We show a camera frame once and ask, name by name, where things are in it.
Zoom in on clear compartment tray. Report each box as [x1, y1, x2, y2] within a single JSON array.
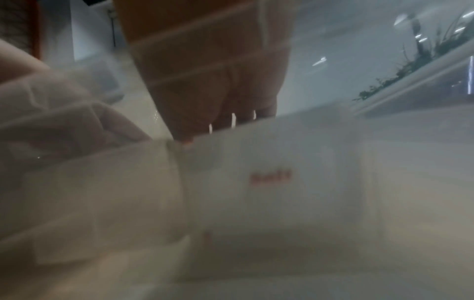
[[0, 0, 474, 300]]

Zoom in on person's right hand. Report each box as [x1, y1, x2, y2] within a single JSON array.
[[112, 0, 297, 146]]

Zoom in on green leafy plant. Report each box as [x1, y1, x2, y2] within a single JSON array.
[[353, 8, 474, 102]]

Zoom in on sorted sachets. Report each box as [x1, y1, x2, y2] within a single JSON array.
[[177, 115, 383, 235]]

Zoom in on person's left hand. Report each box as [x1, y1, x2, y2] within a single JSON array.
[[0, 39, 153, 176]]

